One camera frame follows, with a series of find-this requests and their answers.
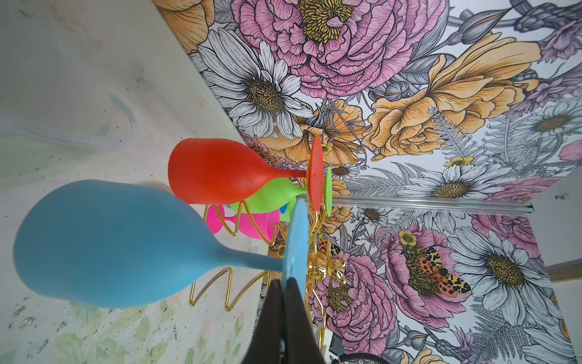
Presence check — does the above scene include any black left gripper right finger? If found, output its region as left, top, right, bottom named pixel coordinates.
left=283, top=278, right=325, bottom=364

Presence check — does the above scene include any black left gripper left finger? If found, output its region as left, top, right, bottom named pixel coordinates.
left=242, top=280, right=283, bottom=364

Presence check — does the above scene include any pink wine glass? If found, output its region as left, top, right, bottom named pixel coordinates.
left=205, top=206, right=280, bottom=244

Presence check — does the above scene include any green wine glass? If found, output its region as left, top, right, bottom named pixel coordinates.
left=280, top=205, right=294, bottom=223
left=245, top=167, right=333, bottom=214

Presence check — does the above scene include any red wine glass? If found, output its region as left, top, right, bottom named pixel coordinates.
left=168, top=136, right=324, bottom=209

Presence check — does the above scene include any blue wine glass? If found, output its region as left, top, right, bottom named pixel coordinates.
left=279, top=203, right=291, bottom=215
left=14, top=180, right=309, bottom=309

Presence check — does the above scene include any gold wire wine glass rack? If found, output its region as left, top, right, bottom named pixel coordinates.
left=189, top=202, right=346, bottom=350

